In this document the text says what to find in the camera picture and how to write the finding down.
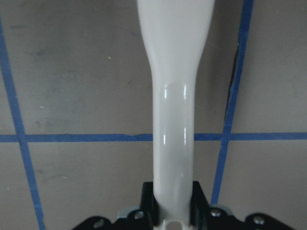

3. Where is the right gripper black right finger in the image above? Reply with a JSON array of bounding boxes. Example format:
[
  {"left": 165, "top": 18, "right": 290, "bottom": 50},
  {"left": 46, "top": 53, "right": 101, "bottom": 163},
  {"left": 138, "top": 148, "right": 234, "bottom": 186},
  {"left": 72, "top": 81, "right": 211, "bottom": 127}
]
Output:
[{"left": 190, "top": 181, "right": 209, "bottom": 228}]

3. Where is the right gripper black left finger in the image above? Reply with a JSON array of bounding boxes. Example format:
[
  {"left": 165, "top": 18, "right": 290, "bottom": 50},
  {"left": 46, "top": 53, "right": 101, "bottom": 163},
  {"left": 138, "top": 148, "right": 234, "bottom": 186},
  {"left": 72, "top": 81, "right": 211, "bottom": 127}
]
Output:
[{"left": 141, "top": 182, "right": 158, "bottom": 227}]

